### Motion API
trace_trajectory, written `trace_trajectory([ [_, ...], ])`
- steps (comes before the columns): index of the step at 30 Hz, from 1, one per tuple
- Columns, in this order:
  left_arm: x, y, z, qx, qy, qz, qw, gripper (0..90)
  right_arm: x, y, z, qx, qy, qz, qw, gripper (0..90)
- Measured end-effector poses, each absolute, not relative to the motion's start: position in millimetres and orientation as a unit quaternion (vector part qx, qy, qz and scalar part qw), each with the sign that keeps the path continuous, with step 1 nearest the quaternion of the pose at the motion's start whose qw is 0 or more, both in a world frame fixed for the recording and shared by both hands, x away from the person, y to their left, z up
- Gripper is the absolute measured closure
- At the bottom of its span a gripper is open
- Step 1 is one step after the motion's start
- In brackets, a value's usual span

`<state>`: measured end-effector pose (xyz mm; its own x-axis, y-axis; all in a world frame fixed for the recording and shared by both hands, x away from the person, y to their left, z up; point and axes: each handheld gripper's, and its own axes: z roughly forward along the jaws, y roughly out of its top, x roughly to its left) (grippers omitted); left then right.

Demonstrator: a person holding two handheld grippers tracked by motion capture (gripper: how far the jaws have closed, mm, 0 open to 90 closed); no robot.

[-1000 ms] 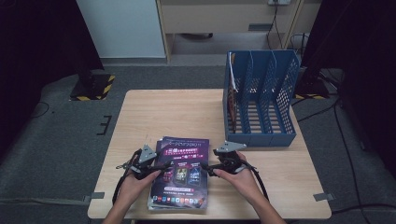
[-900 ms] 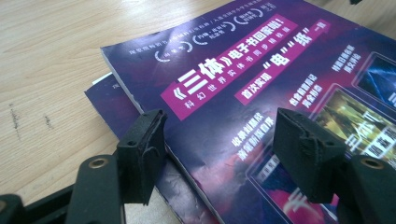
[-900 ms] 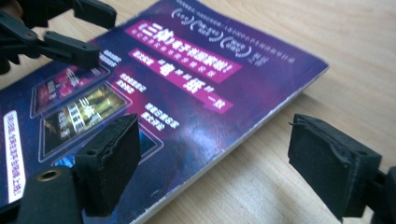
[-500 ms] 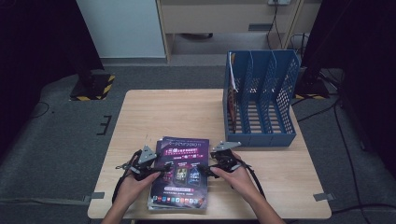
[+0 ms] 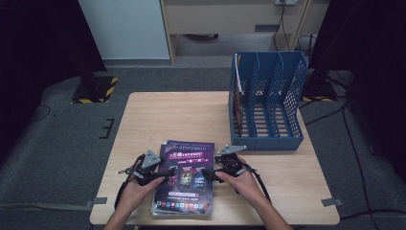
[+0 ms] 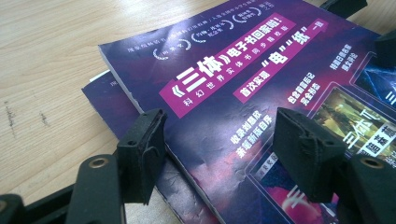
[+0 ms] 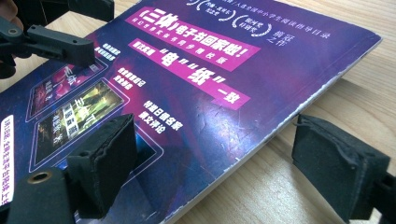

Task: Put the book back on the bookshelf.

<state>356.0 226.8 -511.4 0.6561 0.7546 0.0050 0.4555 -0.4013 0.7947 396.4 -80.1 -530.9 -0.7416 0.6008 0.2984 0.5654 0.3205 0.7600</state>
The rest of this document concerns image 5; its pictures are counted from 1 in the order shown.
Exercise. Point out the white cabinet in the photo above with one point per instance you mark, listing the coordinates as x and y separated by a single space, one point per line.
127 28

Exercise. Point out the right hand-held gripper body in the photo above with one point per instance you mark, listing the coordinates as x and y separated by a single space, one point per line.
230 163

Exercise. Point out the black yellow striped stand base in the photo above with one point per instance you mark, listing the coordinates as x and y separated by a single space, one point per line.
95 91
319 91

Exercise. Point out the black curtain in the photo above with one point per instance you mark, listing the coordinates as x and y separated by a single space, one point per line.
38 57
376 64

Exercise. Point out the blue plastic file rack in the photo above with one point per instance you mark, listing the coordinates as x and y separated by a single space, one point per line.
268 140

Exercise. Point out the person's left hand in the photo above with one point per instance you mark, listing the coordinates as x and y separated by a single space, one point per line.
134 198

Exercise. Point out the black tape floor mark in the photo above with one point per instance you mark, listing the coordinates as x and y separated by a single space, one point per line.
108 128

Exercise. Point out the white power strip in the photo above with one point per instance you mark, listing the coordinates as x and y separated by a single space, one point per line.
285 2

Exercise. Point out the small metal clip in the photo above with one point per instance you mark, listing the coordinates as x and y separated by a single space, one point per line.
124 171

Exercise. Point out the person's right hand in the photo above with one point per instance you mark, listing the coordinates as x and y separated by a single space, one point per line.
245 187

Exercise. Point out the grey tape piece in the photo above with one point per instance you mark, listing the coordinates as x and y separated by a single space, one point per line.
332 202
97 202

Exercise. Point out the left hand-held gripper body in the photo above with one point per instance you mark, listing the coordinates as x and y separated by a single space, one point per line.
143 172

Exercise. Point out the black and red magazine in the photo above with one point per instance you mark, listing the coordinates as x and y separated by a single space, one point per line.
237 105

